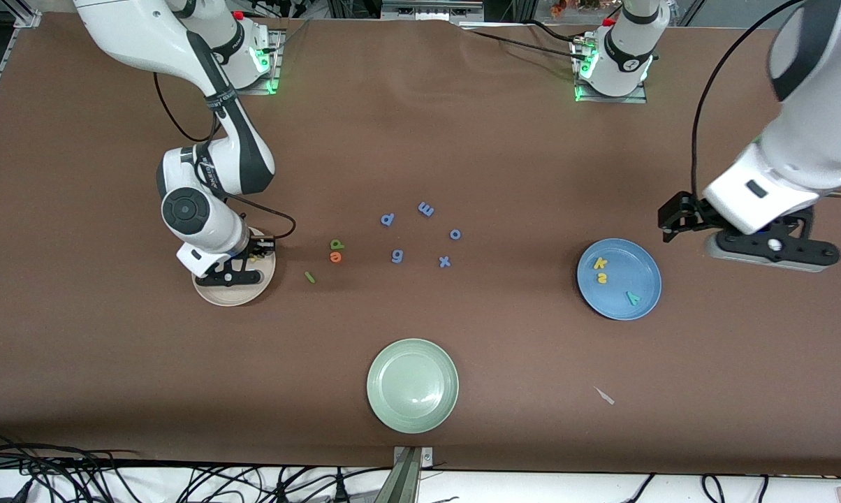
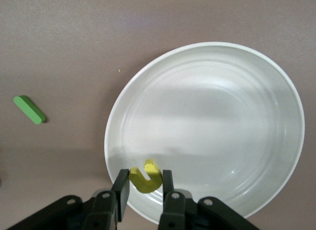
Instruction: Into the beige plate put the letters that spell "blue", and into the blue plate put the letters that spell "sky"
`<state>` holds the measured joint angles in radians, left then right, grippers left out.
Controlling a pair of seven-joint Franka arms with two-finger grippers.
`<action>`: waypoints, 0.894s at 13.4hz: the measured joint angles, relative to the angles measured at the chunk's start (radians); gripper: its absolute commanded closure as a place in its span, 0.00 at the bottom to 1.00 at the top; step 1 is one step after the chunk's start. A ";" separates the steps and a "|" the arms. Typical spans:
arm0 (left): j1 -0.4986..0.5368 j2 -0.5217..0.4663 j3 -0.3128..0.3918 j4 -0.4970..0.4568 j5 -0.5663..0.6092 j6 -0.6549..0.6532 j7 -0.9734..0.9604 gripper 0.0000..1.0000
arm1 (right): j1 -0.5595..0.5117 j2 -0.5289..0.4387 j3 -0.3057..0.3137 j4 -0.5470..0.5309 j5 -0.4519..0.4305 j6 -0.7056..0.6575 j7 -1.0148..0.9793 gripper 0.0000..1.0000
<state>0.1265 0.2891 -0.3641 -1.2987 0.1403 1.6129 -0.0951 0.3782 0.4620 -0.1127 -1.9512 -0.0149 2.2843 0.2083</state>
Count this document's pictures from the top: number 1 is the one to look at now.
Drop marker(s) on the aluminium frame profile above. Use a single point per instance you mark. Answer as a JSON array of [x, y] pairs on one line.
[[22, 17]]

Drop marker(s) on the pale green plate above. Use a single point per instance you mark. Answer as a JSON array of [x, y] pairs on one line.
[[412, 385]]

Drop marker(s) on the blue plate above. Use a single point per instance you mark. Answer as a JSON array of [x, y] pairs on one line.
[[633, 269]]

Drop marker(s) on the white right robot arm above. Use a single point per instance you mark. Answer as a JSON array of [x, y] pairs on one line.
[[127, 35]]

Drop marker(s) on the grey metal box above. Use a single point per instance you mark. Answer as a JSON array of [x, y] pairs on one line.
[[427, 10]]

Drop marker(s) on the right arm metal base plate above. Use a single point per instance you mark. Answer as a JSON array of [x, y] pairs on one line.
[[275, 77]]

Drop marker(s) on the small white paper scrap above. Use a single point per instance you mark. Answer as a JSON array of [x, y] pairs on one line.
[[605, 397]]

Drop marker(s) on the brown table mat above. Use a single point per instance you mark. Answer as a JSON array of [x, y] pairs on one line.
[[113, 363]]

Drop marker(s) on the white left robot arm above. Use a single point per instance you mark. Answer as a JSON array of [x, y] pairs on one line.
[[812, 140]]

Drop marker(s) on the blue foam letter g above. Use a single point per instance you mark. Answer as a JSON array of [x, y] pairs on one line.
[[401, 256]]

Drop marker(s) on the yellow foam letter k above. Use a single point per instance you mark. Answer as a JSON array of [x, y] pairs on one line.
[[599, 263]]

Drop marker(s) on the blue foam letter m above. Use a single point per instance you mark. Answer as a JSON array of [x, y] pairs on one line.
[[425, 209]]

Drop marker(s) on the green foam letter p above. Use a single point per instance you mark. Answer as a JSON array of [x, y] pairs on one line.
[[332, 245]]

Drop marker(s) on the teal foam letter y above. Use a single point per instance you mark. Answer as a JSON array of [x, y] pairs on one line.
[[633, 298]]

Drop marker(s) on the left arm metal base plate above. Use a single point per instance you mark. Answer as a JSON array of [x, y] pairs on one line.
[[637, 99]]

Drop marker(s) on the orange decorative object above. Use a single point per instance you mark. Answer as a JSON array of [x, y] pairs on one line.
[[557, 8]]

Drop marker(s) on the metal table bracket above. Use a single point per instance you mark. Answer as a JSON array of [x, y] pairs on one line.
[[410, 475]]

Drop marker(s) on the blue foam letter p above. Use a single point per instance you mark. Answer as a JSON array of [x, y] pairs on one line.
[[385, 222]]

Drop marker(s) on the beige brown plate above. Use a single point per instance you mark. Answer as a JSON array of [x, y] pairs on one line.
[[246, 292]]

